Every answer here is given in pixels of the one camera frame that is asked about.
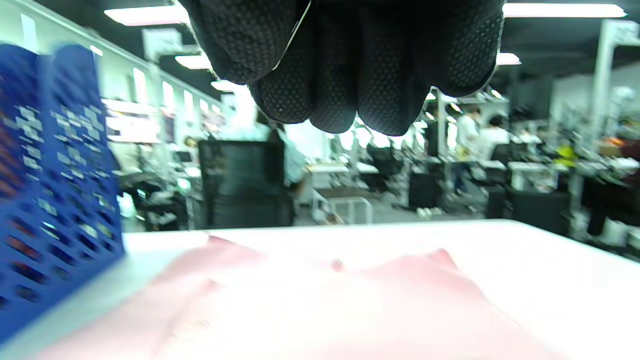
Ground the person's right hand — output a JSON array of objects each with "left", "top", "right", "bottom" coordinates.
[{"left": 179, "top": 0, "right": 506, "bottom": 137}]

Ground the pink paper stack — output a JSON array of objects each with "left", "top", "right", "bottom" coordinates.
[{"left": 40, "top": 235, "right": 566, "bottom": 360}]

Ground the dark brown side table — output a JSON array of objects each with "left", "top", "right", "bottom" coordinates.
[{"left": 317, "top": 187, "right": 373, "bottom": 199}]

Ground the white rolling cart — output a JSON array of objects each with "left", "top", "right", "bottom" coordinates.
[{"left": 311, "top": 196, "right": 375, "bottom": 226}]

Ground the black mesh office chair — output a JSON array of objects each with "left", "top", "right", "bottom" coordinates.
[{"left": 197, "top": 139, "right": 295, "bottom": 230}]

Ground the ceiling light panel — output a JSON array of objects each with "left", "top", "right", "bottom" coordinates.
[
  {"left": 104, "top": 4, "right": 191, "bottom": 27},
  {"left": 502, "top": 2, "right": 628, "bottom": 20}
]

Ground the blue plastic file holder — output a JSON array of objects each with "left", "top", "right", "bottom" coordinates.
[{"left": 0, "top": 44, "right": 126, "bottom": 346}]

